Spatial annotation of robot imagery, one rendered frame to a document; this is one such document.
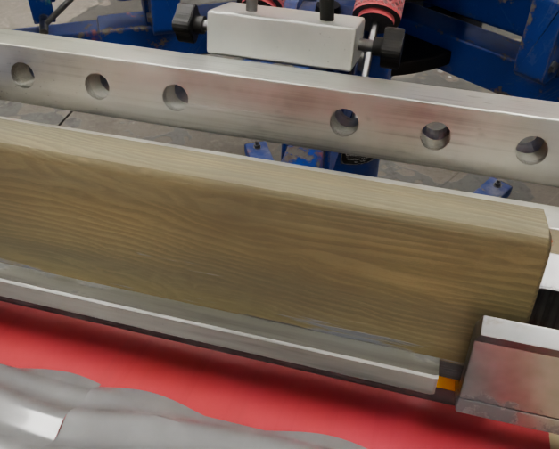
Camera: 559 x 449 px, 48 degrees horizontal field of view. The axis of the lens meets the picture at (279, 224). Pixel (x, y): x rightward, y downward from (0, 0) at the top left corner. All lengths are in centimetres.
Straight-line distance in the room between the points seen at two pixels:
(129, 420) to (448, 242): 15
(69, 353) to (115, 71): 27
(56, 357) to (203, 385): 7
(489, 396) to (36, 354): 21
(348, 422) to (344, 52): 32
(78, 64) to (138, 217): 28
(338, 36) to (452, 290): 30
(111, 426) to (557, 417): 18
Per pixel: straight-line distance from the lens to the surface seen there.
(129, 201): 28
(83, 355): 33
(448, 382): 30
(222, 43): 55
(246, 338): 28
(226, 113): 50
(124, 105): 54
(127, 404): 30
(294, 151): 73
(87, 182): 29
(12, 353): 34
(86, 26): 103
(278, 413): 30
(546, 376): 27
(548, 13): 86
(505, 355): 27
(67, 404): 30
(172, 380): 31
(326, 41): 52
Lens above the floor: 135
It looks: 43 degrees down
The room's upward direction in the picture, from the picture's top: straight up
